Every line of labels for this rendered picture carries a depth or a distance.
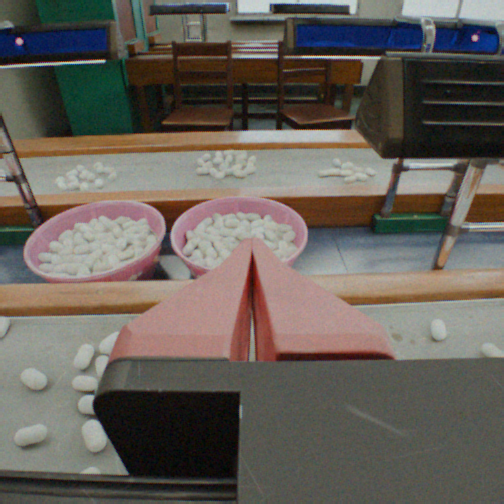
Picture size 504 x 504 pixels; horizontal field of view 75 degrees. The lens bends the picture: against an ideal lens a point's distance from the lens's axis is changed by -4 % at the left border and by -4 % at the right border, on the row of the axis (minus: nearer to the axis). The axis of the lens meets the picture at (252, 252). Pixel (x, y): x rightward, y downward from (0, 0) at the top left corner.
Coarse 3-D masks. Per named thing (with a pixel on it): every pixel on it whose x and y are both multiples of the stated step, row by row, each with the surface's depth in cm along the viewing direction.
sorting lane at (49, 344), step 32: (32, 320) 53; (64, 320) 53; (96, 320) 53; (128, 320) 53; (384, 320) 53; (416, 320) 53; (448, 320) 52; (480, 320) 52; (0, 352) 48; (32, 352) 48; (64, 352) 48; (96, 352) 48; (416, 352) 48; (448, 352) 48; (480, 352) 48; (0, 384) 44; (64, 384) 44; (0, 416) 40; (32, 416) 40; (64, 416) 40; (0, 448) 37; (32, 448) 37; (64, 448) 37
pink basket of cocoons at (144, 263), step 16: (80, 208) 75; (96, 208) 77; (144, 208) 76; (48, 224) 70; (64, 224) 73; (160, 224) 71; (32, 240) 66; (48, 240) 70; (160, 240) 65; (32, 256) 63; (144, 256) 61; (112, 272) 58; (128, 272) 61; (144, 272) 65
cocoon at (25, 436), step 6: (36, 426) 38; (42, 426) 38; (18, 432) 37; (24, 432) 37; (30, 432) 37; (36, 432) 37; (42, 432) 37; (18, 438) 37; (24, 438) 37; (30, 438) 37; (36, 438) 37; (42, 438) 37; (18, 444) 37; (24, 444) 37
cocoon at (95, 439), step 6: (90, 420) 38; (84, 426) 38; (90, 426) 37; (96, 426) 38; (84, 432) 37; (90, 432) 37; (96, 432) 37; (102, 432) 38; (84, 438) 37; (90, 438) 36; (96, 438) 36; (102, 438) 37; (90, 444) 36; (96, 444) 36; (102, 444) 37; (90, 450) 36; (96, 450) 36
